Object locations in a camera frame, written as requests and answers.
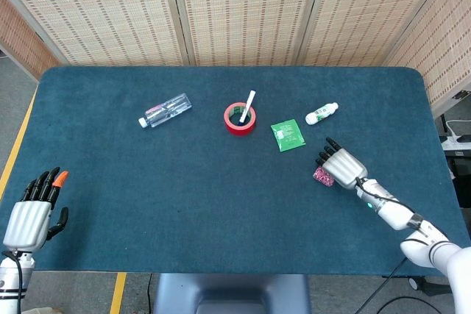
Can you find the green foil sachet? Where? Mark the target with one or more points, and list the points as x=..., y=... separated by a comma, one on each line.
x=289, y=135

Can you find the grey blue robot torso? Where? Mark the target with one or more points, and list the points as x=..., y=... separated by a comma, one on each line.
x=232, y=293

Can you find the black caster wheel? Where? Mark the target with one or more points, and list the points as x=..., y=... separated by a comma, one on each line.
x=415, y=284

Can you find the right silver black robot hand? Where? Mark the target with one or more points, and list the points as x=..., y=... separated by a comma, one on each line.
x=344, y=167

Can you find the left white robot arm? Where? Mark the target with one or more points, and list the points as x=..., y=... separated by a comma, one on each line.
x=13, y=281

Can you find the woven bamboo screen panel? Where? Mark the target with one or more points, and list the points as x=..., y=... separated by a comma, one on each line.
x=22, y=45
x=246, y=9
x=441, y=45
x=106, y=9
x=371, y=12

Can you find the pink patterned small object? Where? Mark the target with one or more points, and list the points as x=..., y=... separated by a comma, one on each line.
x=321, y=175

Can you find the white power strip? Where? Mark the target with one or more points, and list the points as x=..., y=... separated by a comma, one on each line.
x=458, y=141

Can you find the small white bottle green label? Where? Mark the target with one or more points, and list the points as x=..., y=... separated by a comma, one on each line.
x=320, y=113

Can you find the teal table mat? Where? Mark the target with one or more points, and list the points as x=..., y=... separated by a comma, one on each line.
x=221, y=200

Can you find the white marker pen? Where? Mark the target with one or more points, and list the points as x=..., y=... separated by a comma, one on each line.
x=247, y=106

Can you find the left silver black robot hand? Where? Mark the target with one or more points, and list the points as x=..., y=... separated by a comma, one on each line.
x=27, y=222

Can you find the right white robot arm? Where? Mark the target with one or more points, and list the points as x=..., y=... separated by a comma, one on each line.
x=401, y=216

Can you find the red adhesive tape roll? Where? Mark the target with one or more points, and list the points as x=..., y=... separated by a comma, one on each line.
x=239, y=128

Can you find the pink patterned box stack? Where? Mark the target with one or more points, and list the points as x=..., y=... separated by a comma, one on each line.
x=326, y=184

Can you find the clear plastic water bottle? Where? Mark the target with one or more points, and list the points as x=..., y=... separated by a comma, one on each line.
x=165, y=111

